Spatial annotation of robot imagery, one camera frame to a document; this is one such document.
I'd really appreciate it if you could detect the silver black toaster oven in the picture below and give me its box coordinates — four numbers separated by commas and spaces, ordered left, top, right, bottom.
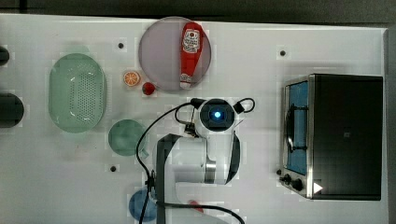
276, 74, 384, 201

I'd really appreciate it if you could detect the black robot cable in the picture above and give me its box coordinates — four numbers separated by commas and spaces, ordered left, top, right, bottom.
135, 97, 256, 224

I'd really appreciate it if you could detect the green oval colander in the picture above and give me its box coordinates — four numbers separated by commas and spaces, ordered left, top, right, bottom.
49, 53, 106, 133

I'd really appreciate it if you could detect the large red strawberry toy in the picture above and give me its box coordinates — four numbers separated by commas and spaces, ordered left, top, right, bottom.
189, 200, 204, 214

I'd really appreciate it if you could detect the orange slice toy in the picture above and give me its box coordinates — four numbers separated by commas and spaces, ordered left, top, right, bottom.
123, 71, 141, 87

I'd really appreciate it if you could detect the black round pot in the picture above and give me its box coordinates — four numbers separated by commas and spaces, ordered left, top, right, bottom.
0, 93, 24, 128

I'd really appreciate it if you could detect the dark cylindrical cup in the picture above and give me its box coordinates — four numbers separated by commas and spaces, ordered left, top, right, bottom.
0, 47, 9, 66

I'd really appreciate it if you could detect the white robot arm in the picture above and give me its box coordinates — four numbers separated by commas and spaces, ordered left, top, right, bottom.
155, 98, 240, 224

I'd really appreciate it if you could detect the green mug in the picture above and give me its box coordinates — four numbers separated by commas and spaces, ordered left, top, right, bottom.
107, 119, 149, 159

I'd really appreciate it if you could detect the red plush ketchup bottle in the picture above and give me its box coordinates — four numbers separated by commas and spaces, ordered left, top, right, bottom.
179, 21, 204, 90

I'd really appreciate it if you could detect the blue mug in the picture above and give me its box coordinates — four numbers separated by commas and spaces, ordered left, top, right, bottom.
129, 189, 157, 223

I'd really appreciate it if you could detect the grey round plate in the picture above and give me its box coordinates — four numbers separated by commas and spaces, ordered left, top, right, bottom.
138, 17, 211, 92

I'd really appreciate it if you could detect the small red strawberry toy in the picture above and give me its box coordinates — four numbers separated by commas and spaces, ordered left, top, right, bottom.
142, 82, 156, 95

